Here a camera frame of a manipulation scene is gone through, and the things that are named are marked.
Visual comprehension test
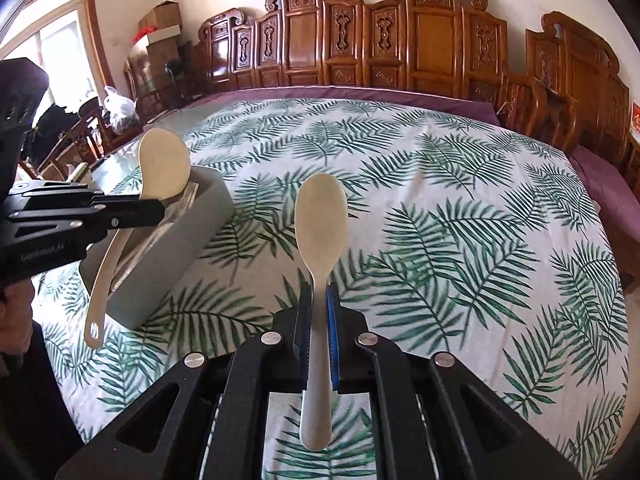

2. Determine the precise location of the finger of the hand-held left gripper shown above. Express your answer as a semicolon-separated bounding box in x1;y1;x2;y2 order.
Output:
12;182;164;209
7;203;167;244

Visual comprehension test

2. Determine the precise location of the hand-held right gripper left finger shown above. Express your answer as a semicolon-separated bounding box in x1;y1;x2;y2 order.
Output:
55;284;314;480

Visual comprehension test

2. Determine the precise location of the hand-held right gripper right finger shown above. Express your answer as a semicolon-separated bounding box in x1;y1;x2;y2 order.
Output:
326;284;584;480

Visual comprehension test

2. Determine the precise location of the cream plastic rice spoon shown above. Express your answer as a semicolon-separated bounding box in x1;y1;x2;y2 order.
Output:
293;173;347;452
83;128;192;351

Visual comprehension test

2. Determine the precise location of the metal tray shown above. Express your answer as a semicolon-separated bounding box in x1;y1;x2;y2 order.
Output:
79;164;236;327

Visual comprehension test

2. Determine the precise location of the person's left hand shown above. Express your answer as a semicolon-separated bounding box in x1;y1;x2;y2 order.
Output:
0;284;35;359

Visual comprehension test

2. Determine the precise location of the black cloth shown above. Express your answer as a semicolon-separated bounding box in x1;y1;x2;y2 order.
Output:
32;103;84;162

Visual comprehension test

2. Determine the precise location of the wooden dining chair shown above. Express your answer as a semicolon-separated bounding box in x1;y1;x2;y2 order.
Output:
74;97;142;162

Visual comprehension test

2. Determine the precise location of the white plastic bag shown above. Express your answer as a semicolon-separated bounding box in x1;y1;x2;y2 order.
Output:
103;85;141;132

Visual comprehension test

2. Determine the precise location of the wooden chair by boxes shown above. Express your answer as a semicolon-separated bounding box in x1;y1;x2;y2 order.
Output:
122;42;201;117

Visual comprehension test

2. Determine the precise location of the black fan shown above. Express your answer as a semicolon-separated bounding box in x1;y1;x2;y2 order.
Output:
165;55;187;102

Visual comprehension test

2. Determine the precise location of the wooden framed window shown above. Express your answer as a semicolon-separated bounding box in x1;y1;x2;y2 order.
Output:
0;0;119;113

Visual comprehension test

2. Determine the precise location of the person's dark clothing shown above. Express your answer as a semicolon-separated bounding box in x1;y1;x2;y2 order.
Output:
0;340;87;480

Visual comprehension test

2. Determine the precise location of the large brown cardboard box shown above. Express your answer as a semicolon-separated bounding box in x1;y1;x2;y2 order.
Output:
145;39;182;77

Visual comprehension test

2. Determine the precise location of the white and red box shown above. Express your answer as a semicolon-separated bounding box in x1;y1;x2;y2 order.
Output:
132;24;182;47

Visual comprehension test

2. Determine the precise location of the green leaf print tablecloth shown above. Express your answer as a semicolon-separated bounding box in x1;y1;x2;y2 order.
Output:
37;97;631;480

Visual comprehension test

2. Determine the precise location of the carved wooden chair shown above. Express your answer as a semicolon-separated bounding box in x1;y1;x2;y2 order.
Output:
364;0;512;107
500;10;632;173
199;7;262;92
255;0;367;89

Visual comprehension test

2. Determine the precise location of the open brown cardboard box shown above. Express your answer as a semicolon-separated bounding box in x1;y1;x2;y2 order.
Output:
138;2;182;32

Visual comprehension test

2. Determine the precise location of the purple table cover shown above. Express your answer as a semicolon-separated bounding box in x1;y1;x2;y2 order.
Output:
184;85;640;302

